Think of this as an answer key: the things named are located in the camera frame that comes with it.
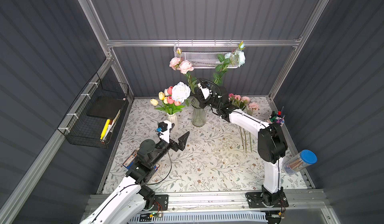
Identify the hot pink rose stem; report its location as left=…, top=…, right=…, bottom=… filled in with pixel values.
left=229, top=93, right=241, bottom=107

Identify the pink peony stem with bud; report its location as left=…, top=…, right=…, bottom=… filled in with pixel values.
left=169, top=48, right=197, bottom=94

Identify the pale pink rose stem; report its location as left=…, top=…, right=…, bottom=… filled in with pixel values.
left=246, top=102, right=259, bottom=152

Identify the pink carnation stem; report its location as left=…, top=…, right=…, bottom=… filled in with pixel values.
left=239, top=127, right=247, bottom=152

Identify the large pink rose stem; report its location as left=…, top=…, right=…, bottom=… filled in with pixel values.
left=234, top=95, right=251, bottom=110

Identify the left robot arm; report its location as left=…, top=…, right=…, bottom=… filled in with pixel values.
left=81, top=120, right=190, bottom=224

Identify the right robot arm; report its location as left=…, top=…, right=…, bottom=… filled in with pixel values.
left=195, top=78, right=289, bottom=208

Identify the white ribbed ceramic vase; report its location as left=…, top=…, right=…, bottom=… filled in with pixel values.
left=168, top=113, right=179, bottom=131

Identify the clear ribbed glass vase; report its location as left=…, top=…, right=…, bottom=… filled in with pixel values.
left=191, top=98, right=206, bottom=127

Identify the tulip bouquet pink and yellow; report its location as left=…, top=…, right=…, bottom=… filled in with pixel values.
left=150, top=86, right=185, bottom=115

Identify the white rose stem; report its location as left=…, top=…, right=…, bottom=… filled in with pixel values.
left=172, top=82, right=191, bottom=103

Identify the blue illustrated book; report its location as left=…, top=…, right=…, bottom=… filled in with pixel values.
left=123, top=148, right=161, bottom=171

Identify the light blue rose stem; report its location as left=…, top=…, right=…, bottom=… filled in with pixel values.
left=213, top=41, right=246, bottom=85

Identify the yellow marker in basket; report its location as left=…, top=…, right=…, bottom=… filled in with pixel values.
left=100, top=119, right=111, bottom=140

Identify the black notebook in basket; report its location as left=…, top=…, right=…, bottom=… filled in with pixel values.
left=87, top=97, right=125, bottom=119

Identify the pink pen bucket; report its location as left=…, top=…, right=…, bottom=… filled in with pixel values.
left=269, top=106, right=285, bottom=126

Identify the clear jar blue lid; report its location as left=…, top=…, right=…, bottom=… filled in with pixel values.
left=283, top=150, right=318, bottom=176

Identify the white mesh wall basket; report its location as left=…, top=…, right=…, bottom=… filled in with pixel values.
left=173, top=40, right=239, bottom=69

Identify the black wire wall basket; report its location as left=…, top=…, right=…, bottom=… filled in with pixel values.
left=58, top=75, right=130, bottom=149

